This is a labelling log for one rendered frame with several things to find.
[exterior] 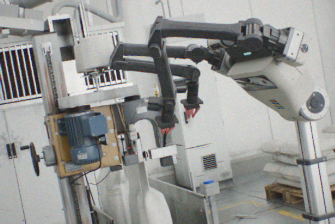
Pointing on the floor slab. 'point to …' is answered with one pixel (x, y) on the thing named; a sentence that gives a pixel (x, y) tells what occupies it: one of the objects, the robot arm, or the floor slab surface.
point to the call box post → (213, 209)
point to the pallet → (287, 193)
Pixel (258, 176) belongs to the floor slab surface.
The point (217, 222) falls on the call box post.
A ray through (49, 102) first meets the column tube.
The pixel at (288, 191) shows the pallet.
